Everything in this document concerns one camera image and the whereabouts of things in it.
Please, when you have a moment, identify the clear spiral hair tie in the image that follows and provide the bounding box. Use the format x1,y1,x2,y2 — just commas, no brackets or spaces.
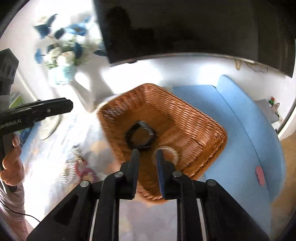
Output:
152,146,180,166

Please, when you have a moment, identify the pink sleeved left forearm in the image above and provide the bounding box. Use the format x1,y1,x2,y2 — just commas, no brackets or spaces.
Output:
1,183,29,240

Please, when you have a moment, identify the person's left hand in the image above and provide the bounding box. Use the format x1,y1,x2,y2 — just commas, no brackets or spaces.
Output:
1,134,25,186

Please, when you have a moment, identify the white desk lamp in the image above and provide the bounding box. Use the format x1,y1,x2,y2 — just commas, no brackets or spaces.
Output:
39,115,62,140

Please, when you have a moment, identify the green book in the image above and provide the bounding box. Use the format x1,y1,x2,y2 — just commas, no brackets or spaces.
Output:
9,92,26,108

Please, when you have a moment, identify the brown wicker basket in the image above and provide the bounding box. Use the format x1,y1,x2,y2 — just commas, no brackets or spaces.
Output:
97,83,227,204

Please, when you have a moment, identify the patterned bed sheet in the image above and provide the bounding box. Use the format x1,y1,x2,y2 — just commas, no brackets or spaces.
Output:
21,104,177,240

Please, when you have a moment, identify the white vase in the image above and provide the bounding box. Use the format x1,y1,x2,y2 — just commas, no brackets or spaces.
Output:
70,71,99,113

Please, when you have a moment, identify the blue white flower bouquet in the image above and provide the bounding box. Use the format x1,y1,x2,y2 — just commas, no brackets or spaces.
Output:
33,14,107,85

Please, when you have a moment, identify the black television screen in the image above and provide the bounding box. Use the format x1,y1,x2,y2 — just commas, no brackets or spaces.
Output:
93,1,295,76

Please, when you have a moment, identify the red string bracelet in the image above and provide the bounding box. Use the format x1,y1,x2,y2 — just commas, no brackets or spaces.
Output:
74,159,98,182

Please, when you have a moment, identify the silver bead bracelet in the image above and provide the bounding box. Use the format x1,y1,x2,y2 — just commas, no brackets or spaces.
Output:
61,146,83,185

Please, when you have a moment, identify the black cable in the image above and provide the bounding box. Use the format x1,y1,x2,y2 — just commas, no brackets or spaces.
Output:
0,199,41,223

